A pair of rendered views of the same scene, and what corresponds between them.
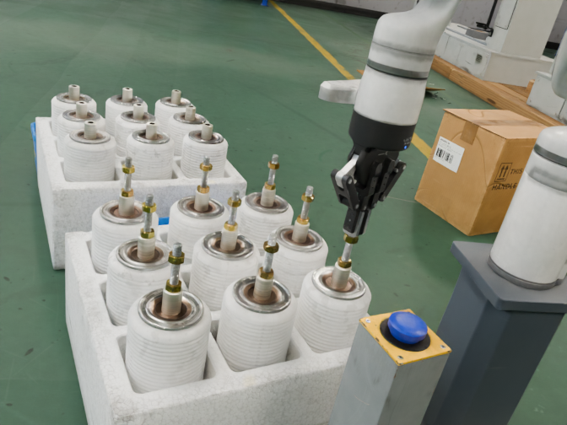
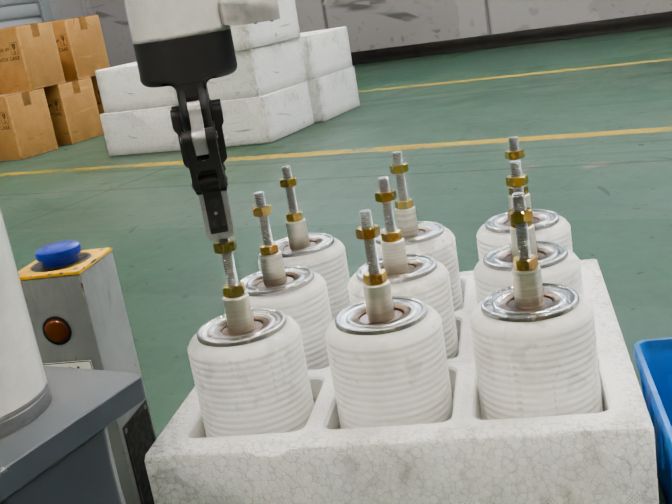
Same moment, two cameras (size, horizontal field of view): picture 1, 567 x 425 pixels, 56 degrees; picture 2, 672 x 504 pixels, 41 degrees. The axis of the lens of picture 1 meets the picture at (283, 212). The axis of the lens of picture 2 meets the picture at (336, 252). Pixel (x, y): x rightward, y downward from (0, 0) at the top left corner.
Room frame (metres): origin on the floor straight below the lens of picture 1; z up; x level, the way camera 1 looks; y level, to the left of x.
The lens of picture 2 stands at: (1.18, -0.54, 0.50)
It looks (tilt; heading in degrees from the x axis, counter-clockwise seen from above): 16 degrees down; 134
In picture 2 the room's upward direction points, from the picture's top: 9 degrees counter-clockwise
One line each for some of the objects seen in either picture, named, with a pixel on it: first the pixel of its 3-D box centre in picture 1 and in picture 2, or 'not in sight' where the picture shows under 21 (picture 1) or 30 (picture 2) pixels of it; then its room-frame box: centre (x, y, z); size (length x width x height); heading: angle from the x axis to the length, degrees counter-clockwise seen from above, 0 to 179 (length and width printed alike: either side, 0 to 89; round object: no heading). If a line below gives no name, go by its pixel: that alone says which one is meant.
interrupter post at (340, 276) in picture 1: (340, 275); (238, 313); (0.62, -0.09, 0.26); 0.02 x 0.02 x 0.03
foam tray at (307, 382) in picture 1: (214, 333); (419, 424); (0.66, 0.07, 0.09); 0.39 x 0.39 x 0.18; 32
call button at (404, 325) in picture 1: (406, 330); (59, 256); (0.45, -0.15, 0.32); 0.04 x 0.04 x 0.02
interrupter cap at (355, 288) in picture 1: (338, 282); (241, 328); (0.62, -0.09, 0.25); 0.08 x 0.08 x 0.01
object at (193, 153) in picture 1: (201, 175); not in sight; (1.08, 0.19, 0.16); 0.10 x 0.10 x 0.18
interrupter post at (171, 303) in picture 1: (172, 299); (297, 234); (0.49, 0.11, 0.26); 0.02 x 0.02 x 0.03
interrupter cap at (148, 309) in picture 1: (170, 309); (299, 246); (0.49, 0.11, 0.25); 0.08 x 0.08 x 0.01
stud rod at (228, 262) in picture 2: (347, 250); (229, 269); (0.62, -0.09, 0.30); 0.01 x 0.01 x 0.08
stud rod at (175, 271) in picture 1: (175, 272); (291, 200); (0.49, 0.11, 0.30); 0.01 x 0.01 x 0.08
